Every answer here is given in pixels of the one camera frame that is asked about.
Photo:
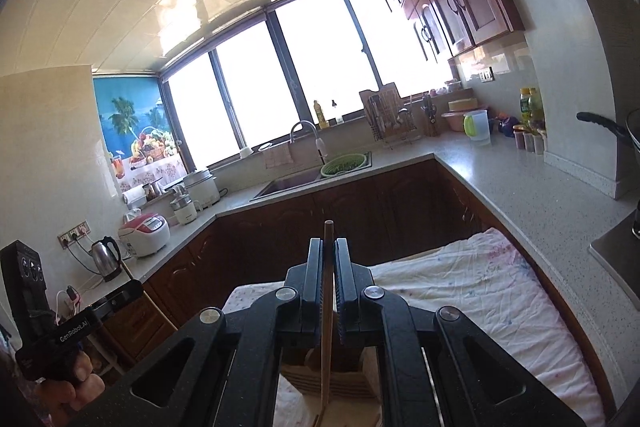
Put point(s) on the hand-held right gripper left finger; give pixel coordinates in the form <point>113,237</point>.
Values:
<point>315,277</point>

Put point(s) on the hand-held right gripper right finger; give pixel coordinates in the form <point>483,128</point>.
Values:
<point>345,277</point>

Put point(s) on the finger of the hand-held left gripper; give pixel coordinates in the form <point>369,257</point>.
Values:
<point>122,297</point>

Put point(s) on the brown wooden chopstick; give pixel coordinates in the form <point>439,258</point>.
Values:
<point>325,357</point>

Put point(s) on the wooden slatted utensil holder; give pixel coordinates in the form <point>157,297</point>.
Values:
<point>350,382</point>

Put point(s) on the person's left hand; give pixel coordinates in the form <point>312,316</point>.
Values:
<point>70,392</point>

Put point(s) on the steel electric kettle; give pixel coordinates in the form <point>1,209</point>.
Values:
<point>106,259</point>

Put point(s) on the white and pink rice cooker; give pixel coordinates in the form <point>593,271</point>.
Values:
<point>145,234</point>

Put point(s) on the wooden base cabinets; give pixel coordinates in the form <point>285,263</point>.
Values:
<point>375,207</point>

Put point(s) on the steel kitchen sink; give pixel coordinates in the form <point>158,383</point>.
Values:
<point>285,187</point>

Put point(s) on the paper towel roll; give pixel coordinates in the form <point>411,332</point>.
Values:
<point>134,196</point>

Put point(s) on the white juicer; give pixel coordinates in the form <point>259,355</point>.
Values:
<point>184,207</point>

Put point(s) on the green colander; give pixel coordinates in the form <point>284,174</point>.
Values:
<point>342,166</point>

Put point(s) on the pink dish towel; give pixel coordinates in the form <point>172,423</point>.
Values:
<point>278,157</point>

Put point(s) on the white floral table cloth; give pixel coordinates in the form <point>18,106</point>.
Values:
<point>475,297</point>

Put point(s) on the white electric cooker pot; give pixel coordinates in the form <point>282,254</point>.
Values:
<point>202,189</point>

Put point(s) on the chrome kitchen faucet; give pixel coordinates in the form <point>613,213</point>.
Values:
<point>312,137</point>

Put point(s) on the small white cup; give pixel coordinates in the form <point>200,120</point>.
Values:
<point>246,152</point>

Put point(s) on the yellow detergent bottle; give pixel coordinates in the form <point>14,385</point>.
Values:
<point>321,117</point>

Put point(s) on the tropical fruit roller blind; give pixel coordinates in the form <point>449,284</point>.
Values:
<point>130,127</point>

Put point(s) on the wooden knife block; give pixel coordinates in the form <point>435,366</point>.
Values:
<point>431,119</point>

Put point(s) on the pink plastic basin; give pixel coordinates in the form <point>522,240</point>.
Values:
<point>457,117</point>

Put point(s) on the white pitcher with green lid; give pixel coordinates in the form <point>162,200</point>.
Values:
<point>477,129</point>

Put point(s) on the blue and red teapot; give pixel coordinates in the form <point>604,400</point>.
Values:
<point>505,126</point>

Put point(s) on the large kitchen window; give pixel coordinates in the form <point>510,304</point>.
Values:
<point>310,47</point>

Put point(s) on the row of spice jars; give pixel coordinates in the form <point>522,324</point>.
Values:
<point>531,141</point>

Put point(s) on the yellow cooking oil bottle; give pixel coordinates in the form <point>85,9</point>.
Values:
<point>536,107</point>
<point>524,107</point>

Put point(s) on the steel gas stove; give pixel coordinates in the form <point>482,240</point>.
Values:
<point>617,247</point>

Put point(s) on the black wok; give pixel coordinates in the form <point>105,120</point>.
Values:
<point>600,122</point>

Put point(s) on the wall power strip outlet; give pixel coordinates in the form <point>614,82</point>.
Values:
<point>74,233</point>

